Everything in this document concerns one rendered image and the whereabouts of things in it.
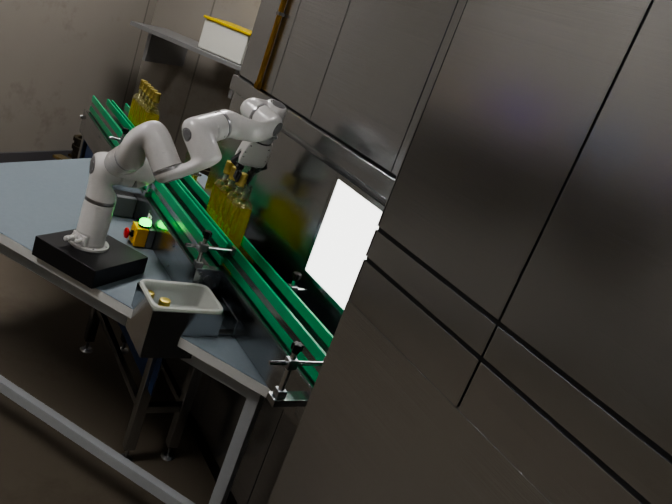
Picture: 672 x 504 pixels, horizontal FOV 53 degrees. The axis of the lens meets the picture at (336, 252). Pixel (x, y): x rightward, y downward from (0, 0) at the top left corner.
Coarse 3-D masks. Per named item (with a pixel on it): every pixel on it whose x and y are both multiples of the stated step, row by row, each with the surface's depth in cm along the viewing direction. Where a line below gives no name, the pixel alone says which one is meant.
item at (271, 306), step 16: (224, 256) 220; (240, 256) 211; (240, 272) 211; (256, 272) 202; (256, 288) 201; (256, 304) 199; (272, 304) 192; (272, 320) 191; (288, 320) 184; (288, 336) 183; (304, 336) 176; (304, 352) 176; (320, 352) 170; (320, 368) 169
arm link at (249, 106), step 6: (246, 102) 204; (252, 102) 204; (258, 102) 205; (264, 102) 208; (270, 102) 210; (276, 102) 212; (240, 108) 206; (246, 108) 204; (252, 108) 204; (276, 108) 209; (282, 108) 210; (246, 114) 205; (252, 114) 204; (282, 114) 211; (282, 120) 213
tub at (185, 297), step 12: (144, 288) 195; (156, 288) 203; (168, 288) 205; (180, 288) 207; (192, 288) 209; (204, 288) 210; (156, 300) 204; (180, 300) 208; (192, 300) 210; (204, 300) 209; (216, 300) 204; (192, 312) 194; (204, 312) 195; (216, 312) 197
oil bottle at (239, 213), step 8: (240, 200) 221; (248, 200) 223; (232, 208) 223; (240, 208) 221; (248, 208) 222; (232, 216) 222; (240, 216) 222; (248, 216) 224; (232, 224) 222; (240, 224) 223; (224, 232) 226; (232, 232) 223; (240, 232) 225; (232, 240) 225; (240, 240) 226
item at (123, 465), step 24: (24, 264) 220; (72, 288) 214; (192, 360) 201; (0, 384) 234; (240, 384) 195; (24, 408) 232; (48, 408) 230; (72, 432) 225; (240, 432) 198; (96, 456) 223; (120, 456) 221; (240, 456) 201; (144, 480) 216
